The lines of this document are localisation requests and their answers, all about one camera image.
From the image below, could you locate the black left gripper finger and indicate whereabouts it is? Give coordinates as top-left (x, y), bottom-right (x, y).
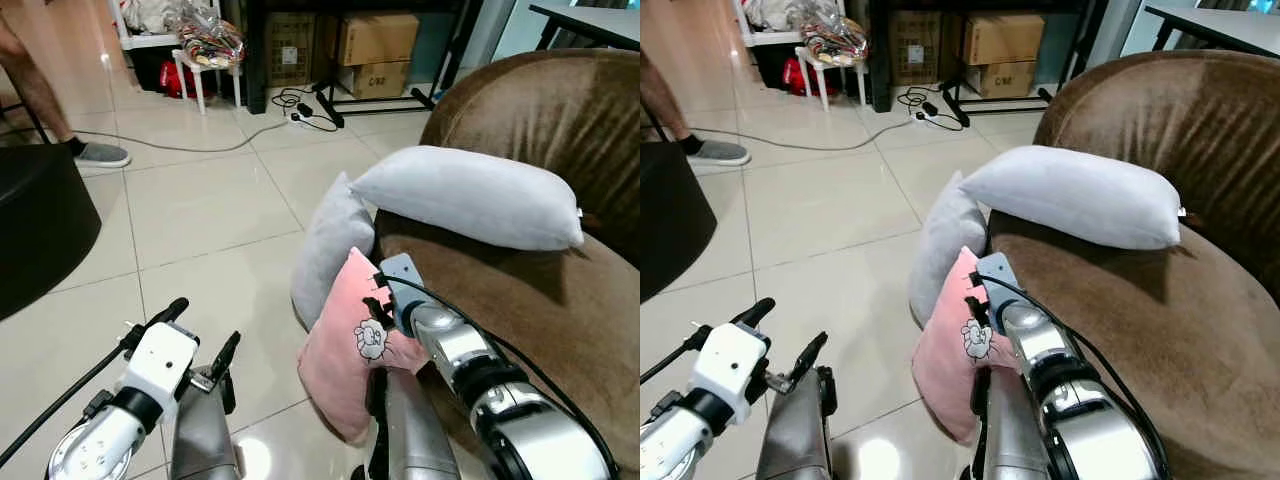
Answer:
top-left (207, 332), bottom-right (242, 386)
top-left (790, 332), bottom-right (829, 389)
top-left (147, 297), bottom-right (190, 329)
top-left (730, 297), bottom-right (776, 329)

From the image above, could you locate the pink pillow with sheep print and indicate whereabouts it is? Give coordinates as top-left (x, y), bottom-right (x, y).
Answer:
top-left (297, 246), bottom-right (433, 445)
top-left (911, 245), bottom-right (1023, 445)

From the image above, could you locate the grey pillow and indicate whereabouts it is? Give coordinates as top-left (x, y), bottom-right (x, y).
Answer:
top-left (957, 145), bottom-right (1186, 252)
top-left (349, 145), bottom-right (586, 252)
top-left (907, 171), bottom-right (992, 327)
top-left (290, 171), bottom-right (377, 332)

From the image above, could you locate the brown velvet sofa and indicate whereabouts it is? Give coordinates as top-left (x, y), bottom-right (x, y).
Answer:
top-left (984, 49), bottom-right (1280, 480)
top-left (370, 47), bottom-right (641, 480)

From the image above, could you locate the grey left robot leg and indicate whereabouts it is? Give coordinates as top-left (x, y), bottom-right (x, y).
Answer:
top-left (754, 383), bottom-right (837, 480)
top-left (168, 383), bottom-right (242, 480)

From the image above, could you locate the grey robot leg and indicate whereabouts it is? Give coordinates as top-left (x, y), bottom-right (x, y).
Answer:
top-left (754, 383), bottom-right (837, 480)
top-left (352, 363), bottom-right (463, 480)
top-left (168, 383), bottom-right (242, 480)
top-left (960, 363), bottom-right (1053, 480)

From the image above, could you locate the black ottoman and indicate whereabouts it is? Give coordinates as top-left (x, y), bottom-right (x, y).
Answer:
top-left (640, 141), bottom-right (707, 303)
top-left (0, 144), bottom-right (103, 322)

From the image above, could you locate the grey right robot leg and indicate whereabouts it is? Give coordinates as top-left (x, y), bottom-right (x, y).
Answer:
top-left (352, 363), bottom-right (463, 480)
top-left (960, 363), bottom-right (1053, 480)

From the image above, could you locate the grey shoe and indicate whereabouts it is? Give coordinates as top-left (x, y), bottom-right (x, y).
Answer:
top-left (689, 139), bottom-right (752, 168)
top-left (74, 141), bottom-right (132, 170)

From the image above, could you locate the black chair leg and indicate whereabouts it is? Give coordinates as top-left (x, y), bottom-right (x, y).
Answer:
top-left (640, 103), bottom-right (673, 144)
top-left (0, 94), bottom-right (53, 147)

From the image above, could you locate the printed brown cardboard box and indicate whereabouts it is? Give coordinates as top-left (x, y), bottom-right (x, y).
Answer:
top-left (336, 61), bottom-right (412, 102)
top-left (964, 60), bottom-right (1040, 100)

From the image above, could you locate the person's bare leg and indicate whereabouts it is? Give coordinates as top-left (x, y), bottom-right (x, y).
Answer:
top-left (640, 50), bottom-right (706, 149)
top-left (0, 14), bottom-right (89, 151)

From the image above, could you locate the red bag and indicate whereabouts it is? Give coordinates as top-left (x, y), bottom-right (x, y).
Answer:
top-left (782, 57), bottom-right (843, 99)
top-left (158, 59), bottom-right (217, 102)

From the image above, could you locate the white stool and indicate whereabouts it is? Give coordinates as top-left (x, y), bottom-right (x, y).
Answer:
top-left (796, 44), bottom-right (870, 112)
top-left (171, 47), bottom-right (245, 115)

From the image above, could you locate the plain brown cardboard box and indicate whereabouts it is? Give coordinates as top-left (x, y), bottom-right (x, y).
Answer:
top-left (334, 11), bottom-right (422, 68)
top-left (959, 11), bottom-right (1047, 67)

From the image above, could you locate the dark labelled cardboard box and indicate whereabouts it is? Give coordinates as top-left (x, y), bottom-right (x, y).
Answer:
top-left (264, 11), bottom-right (320, 90)
top-left (889, 9), bottom-right (944, 87)

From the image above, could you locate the white shelf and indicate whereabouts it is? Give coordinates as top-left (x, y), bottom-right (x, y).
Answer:
top-left (107, 0), bottom-right (227, 52)
top-left (733, 0), bottom-right (851, 48)

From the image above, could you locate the clear bag of colourful items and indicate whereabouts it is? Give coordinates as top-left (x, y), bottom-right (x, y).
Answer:
top-left (798, 3), bottom-right (870, 68)
top-left (174, 3), bottom-right (247, 70)

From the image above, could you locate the grey table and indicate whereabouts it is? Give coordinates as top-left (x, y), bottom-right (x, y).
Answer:
top-left (527, 2), bottom-right (641, 53)
top-left (1144, 2), bottom-right (1280, 58)

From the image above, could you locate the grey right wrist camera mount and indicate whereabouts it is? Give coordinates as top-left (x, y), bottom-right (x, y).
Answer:
top-left (378, 253), bottom-right (433, 337)
top-left (975, 252), bottom-right (1023, 336)

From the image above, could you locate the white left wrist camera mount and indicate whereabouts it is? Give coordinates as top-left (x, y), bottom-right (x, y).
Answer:
top-left (689, 321), bottom-right (772, 426)
top-left (117, 321), bottom-right (201, 403)

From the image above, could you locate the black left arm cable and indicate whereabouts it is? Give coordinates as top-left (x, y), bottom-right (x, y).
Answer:
top-left (0, 340), bottom-right (139, 469)
top-left (640, 335), bottom-right (706, 386)

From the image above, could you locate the grey floor cable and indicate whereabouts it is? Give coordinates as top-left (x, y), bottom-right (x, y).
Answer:
top-left (690, 115), bottom-right (916, 153)
top-left (74, 116), bottom-right (297, 155)

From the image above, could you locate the black coiled cable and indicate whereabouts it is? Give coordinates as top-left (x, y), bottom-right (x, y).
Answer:
top-left (271, 87), bottom-right (347, 133)
top-left (897, 85), bottom-right (971, 132)

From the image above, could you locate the black table frame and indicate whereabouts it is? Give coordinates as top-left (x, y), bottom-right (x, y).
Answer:
top-left (242, 0), bottom-right (483, 115)
top-left (866, 0), bottom-right (1109, 113)

